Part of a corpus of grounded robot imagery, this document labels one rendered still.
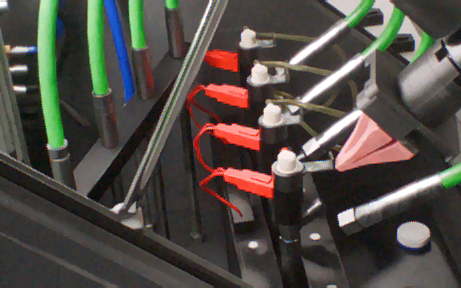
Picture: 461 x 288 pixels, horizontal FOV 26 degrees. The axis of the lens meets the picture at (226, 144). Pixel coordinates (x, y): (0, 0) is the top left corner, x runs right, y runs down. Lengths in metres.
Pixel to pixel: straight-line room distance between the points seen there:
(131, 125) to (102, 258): 0.50
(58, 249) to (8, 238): 0.02
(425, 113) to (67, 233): 0.43
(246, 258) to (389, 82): 0.25
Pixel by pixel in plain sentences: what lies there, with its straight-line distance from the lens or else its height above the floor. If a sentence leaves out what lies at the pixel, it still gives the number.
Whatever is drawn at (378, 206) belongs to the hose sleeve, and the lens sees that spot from 0.80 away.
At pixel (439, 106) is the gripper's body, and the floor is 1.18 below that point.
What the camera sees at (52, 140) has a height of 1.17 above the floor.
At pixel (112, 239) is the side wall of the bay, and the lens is 0.49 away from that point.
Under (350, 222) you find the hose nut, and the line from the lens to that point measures 0.81.
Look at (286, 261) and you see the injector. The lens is 0.96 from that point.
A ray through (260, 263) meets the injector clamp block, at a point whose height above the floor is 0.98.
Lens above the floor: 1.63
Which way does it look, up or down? 34 degrees down
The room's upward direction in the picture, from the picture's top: 5 degrees counter-clockwise
